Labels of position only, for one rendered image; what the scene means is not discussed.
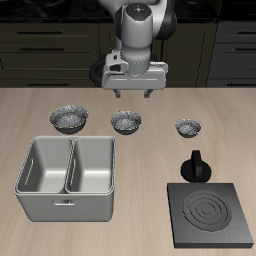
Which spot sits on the dark grey stove plate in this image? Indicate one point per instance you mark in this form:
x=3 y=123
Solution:
x=208 y=215

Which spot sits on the medium grey speckled bowl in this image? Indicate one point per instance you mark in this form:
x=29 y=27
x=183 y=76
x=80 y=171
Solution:
x=126 y=122

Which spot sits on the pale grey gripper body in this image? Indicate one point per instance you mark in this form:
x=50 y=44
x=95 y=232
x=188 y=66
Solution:
x=133 y=81

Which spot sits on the small grey speckled bowl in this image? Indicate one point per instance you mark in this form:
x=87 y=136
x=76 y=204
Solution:
x=188 y=127

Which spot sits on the dark kitchen cupboards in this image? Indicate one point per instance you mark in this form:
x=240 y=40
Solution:
x=50 y=53

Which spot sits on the round black stove knob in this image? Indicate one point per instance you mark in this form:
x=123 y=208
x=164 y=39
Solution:
x=196 y=168

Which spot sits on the large grey speckled bowl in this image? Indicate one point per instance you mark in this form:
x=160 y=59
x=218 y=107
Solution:
x=69 y=118

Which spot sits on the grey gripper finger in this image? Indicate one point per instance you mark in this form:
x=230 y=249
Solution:
x=148 y=93
x=117 y=93

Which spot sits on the white two-bin basket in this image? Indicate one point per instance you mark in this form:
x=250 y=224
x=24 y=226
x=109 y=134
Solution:
x=66 y=180

